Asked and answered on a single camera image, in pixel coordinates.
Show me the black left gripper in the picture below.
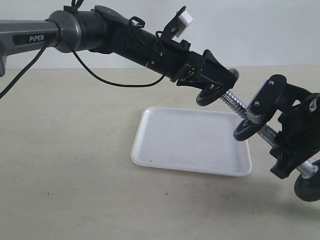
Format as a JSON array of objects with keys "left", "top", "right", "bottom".
[{"left": 146, "top": 39, "right": 237, "bottom": 90}]

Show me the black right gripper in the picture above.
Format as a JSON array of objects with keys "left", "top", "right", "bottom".
[{"left": 269, "top": 83, "right": 320, "bottom": 179}]

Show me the chrome threaded dumbbell bar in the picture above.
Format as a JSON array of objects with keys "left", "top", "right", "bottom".
[{"left": 221, "top": 91, "right": 318, "bottom": 179}]

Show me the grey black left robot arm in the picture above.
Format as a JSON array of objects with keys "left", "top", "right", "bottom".
[{"left": 0, "top": 1, "right": 239, "bottom": 92}]

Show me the white rectangular plastic tray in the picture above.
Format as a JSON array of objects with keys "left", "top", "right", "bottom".
[{"left": 130, "top": 106, "right": 252, "bottom": 177}]

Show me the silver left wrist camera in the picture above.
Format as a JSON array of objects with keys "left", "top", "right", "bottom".
[{"left": 160, "top": 5, "right": 194, "bottom": 40}]

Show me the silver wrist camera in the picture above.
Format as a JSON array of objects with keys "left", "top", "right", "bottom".
[
  {"left": 246, "top": 74, "right": 287, "bottom": 125},
  {"left": 160, "top": 5, "right": 194, "bottom": 40}
]

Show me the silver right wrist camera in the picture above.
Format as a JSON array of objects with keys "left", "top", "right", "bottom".
[{"left": 246, "top": 74, "right": 287, "bottom": 125}]

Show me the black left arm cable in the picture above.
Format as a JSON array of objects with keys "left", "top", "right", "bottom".
[{"left": 0, "top": 0, "right": 166, "bottom": 100}]

